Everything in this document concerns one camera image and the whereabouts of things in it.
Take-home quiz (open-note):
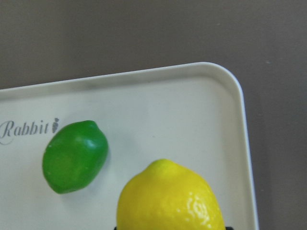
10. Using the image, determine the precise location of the yellow lemon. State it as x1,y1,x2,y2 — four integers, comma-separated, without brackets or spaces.
116,159,225,230

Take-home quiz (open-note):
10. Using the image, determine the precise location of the green lime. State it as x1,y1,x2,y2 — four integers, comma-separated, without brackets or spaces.
42,120,108,194

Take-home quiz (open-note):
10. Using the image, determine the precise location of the cream rabbit tray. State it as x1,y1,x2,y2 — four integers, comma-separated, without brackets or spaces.
0,62,259,230

